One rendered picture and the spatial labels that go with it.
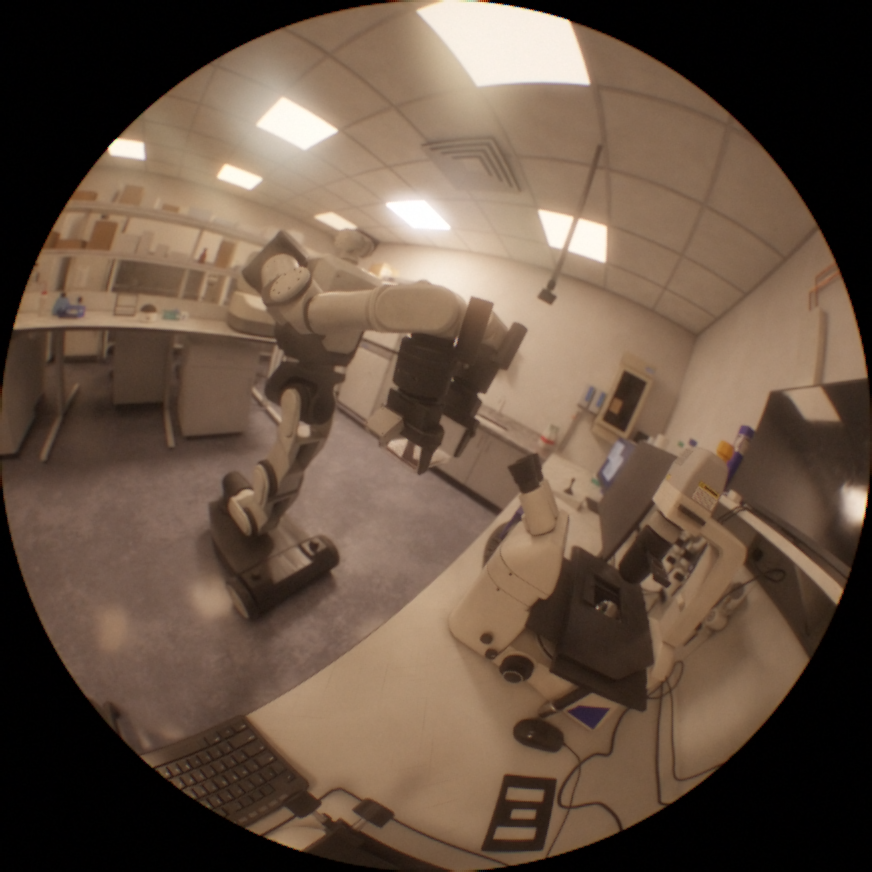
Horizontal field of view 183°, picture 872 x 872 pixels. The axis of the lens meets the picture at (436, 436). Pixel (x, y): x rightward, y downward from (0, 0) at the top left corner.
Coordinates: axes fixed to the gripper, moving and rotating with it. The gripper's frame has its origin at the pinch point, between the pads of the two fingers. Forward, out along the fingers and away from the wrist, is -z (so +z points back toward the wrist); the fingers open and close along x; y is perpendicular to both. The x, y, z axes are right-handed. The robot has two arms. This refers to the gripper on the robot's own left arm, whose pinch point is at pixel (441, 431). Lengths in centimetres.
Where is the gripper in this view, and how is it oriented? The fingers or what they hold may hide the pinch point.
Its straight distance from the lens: 56.0
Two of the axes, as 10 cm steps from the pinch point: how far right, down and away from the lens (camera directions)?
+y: 4.2, 1.2, 9.0
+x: 7.8, 4.7, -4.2
